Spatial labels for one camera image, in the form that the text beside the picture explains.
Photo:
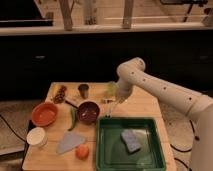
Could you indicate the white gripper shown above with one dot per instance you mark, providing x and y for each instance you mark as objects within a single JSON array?
[{"x": 123, "y": 92}]

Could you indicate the white dish brush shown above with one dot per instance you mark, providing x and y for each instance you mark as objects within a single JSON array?
[{"x": 111, "y": 105}]

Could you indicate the purple bowl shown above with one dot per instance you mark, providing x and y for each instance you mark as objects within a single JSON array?
[{"x": 88, "y": 112}]

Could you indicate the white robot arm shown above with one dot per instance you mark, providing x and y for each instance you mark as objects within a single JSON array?
[{"x": 196, "y": 106}]

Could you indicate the orange bowl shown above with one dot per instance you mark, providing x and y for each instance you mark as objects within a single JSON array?
[{"x": 44, "y": 114}]

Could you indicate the green glass cup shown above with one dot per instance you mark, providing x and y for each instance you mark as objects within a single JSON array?
[{"x": 111, "y": 89}]

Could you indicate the metal fork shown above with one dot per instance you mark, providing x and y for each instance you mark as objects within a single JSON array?
[{"x": 108, "y": 100}]

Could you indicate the dark metal cup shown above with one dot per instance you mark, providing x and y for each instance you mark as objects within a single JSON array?
[{"x": 84, "y": 90}]

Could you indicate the blue sponge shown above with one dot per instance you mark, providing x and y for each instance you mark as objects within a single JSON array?
[{"x": 130, "y": 140}]

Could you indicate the green chili pepper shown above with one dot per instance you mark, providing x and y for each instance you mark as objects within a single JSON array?
[{"x": 73, "y": 113}]

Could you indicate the brown grape bunch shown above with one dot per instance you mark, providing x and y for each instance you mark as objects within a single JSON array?
[{"x": 60, "y": 95}]

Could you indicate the green plastic tray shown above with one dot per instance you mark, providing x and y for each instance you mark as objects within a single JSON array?
[{"x": 112, "y": 153}]

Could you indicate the grey triangular cloth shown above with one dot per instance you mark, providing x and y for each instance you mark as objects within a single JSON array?
[{"x": 70, "y": 141}]

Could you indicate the orange fruit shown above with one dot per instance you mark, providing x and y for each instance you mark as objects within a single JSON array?
[{"x": 82, "y": 152}]

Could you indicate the white cup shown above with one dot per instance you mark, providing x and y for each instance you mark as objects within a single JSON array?
[{"x": 37, "y": 137}]

